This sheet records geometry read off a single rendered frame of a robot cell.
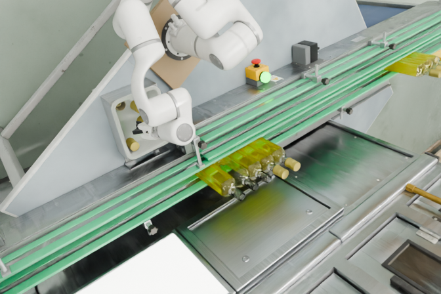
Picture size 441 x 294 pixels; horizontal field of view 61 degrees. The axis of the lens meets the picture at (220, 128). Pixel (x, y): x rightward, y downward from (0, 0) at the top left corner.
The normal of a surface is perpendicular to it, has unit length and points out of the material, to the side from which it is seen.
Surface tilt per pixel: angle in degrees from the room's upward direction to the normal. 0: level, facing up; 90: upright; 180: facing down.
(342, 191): 90
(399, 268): 90
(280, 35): 0
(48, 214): 90
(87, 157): 0
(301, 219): 90
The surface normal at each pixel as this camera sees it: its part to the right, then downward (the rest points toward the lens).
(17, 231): -0.15, -0.85
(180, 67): 0.59, 0.33
